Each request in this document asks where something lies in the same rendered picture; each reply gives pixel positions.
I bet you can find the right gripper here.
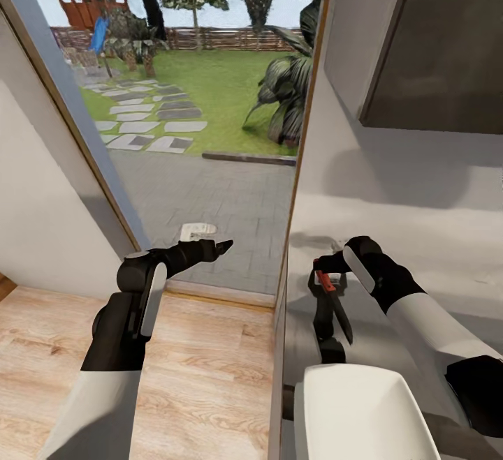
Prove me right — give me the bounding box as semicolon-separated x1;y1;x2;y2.
313;250;352;274

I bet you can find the parer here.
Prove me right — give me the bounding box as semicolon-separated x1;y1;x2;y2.
317;270;353;343

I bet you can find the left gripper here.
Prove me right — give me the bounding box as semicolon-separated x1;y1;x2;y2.
175;239;233;269

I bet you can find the bowl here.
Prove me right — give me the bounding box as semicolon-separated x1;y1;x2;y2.
303;363;441;460

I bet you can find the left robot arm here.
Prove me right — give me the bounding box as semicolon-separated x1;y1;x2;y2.
38;222;233;460

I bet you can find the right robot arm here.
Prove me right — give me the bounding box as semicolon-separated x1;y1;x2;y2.
313;236;503;458

